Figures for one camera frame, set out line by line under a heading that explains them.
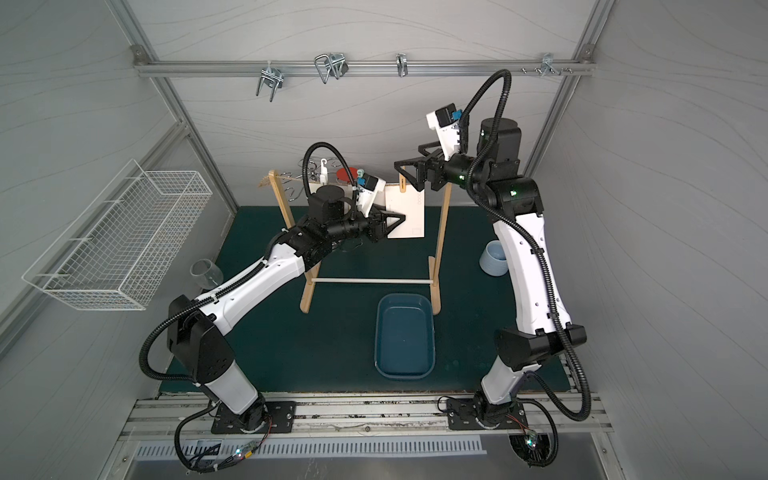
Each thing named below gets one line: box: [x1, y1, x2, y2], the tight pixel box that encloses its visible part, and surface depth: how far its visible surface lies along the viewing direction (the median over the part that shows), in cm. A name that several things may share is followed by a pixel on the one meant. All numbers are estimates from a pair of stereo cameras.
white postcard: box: [385, 183, 425, 239], surface depth 71 cm
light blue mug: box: [479, 240, 509, 277], surface depth 101 cm
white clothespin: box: [320, 158, 328, 185], surface depth 67 cm
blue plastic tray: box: [375, 293, 436, 380], surface depth 89 cm
